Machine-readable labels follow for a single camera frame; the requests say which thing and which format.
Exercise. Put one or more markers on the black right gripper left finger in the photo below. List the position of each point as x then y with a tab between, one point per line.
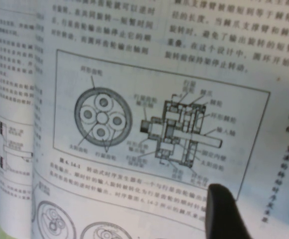
221	214

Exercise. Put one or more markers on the technical book with diagrams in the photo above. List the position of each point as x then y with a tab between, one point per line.
144	99

